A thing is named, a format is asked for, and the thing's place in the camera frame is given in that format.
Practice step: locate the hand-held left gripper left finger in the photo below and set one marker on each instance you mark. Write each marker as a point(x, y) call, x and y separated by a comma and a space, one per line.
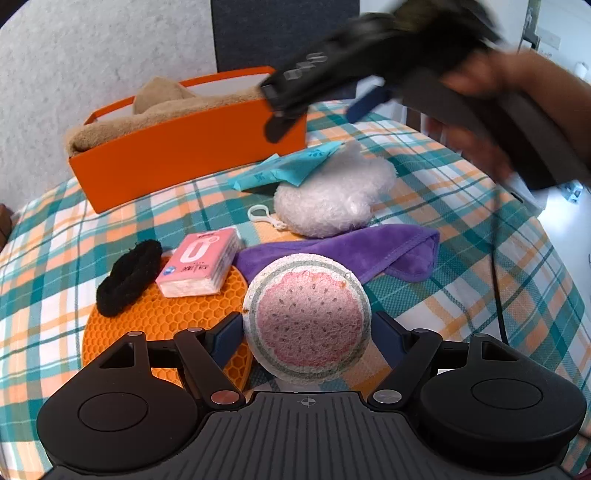
point(228, 334)

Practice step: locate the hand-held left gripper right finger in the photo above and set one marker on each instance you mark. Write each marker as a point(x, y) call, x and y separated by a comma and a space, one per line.
point(385, 330)

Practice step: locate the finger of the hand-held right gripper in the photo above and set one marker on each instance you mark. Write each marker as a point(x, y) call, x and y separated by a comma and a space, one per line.
point(369, 104)
point(318, 64)

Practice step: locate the orange honeycomb silicone mat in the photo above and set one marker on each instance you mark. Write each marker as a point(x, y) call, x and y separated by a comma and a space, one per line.
point(152, 318)

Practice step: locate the round watermelon print sponge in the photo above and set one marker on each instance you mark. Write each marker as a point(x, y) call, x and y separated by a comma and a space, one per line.
point(307, 318)

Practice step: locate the purple microfibre cloth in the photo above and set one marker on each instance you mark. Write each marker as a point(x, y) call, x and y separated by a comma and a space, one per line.
point(392, 249)

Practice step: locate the white fluffy round pad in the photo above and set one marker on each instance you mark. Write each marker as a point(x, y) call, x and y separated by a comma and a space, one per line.
point(328, 198)

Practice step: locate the orange cardboard box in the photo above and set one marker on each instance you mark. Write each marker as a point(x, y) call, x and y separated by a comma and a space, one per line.
point(184, 147)

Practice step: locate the beige towel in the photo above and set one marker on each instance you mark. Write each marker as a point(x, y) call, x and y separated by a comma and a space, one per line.
point(157, 101)

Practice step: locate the person's right hand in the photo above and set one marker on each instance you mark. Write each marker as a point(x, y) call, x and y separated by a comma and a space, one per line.
point(508, 71)

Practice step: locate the dark grey felt panel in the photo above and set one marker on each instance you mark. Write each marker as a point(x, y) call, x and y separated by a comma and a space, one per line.
point(258, 32)

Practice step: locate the pink tissue pack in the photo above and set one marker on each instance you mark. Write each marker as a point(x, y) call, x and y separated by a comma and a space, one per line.
point(198, 263)

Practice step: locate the plaid tablecloth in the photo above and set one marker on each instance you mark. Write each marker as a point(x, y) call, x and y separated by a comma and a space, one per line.
point(461, 207)

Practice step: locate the teal plastic packet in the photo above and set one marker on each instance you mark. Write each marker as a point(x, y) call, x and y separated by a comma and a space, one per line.
point(286, 170)

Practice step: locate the black fluffy scrunchie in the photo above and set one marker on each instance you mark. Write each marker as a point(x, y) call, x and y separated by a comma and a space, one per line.
point(124, 281)

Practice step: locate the white plastic clip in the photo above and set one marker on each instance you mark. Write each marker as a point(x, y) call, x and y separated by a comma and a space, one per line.
point(255, 213)

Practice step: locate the light grey felt panel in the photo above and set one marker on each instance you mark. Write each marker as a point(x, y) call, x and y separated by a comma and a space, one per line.
point(92, 55)

